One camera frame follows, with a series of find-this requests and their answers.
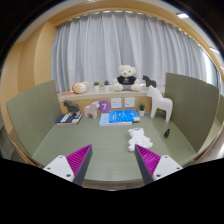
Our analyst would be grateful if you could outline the small cream orange plush toy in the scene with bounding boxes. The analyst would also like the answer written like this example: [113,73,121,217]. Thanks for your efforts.
[71,80,90,95]

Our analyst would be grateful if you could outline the white wall socket plate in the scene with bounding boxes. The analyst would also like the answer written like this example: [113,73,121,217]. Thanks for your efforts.
[110,97,123,110]
[123,96,136,109]

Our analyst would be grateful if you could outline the large white horse figurine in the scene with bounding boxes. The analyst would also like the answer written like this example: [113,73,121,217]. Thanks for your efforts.
[146,84,174,124]

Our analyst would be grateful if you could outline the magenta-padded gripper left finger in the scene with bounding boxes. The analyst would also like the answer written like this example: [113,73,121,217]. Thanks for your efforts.
[43,144,94,187]

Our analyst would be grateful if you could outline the white teddy bear black shirt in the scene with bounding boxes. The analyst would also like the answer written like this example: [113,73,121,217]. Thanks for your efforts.
[112,64,142,93]

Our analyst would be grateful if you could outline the black horse figurine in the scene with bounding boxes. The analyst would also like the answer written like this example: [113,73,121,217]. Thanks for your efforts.
[141,74,157,89]

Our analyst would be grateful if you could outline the wooden window ledge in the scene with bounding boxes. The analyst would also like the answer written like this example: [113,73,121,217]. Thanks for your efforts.
[58,85,166,114]

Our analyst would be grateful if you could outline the light blue book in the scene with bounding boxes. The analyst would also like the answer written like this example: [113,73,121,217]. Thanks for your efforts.
[98,112,133,127]

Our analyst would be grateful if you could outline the ceiling lights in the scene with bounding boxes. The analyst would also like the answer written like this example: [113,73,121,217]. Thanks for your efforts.
[175,11,224,68]

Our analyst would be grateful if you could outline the small potted plant white pot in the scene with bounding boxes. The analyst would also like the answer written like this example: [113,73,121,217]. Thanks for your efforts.
[102,79,111,92]
[137,102,147,118]
[92,81,101,93]

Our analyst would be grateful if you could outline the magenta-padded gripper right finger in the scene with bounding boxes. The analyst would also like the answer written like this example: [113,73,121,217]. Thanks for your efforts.
[134,144,184,186]

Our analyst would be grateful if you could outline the round purple number sign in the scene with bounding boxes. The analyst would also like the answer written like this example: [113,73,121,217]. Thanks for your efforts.
[97,99,112,114]

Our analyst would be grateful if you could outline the grey pleated curtain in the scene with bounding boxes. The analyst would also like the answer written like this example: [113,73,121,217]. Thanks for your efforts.
[50,10,214,94]

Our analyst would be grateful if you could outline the white bear-shaped power strip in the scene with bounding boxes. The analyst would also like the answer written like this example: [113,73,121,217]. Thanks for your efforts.
[127,127,154,153]

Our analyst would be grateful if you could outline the green desk partition panel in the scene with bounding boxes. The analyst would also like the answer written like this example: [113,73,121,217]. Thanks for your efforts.
[163,72,221,153]
[5,79,63,158]

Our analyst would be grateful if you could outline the dark navy notebook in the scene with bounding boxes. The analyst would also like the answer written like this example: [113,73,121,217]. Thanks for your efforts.
[55,111,83,126]

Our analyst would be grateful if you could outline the dark grey horse figurine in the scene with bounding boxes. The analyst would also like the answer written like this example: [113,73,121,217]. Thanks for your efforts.
[63,99,81,115]

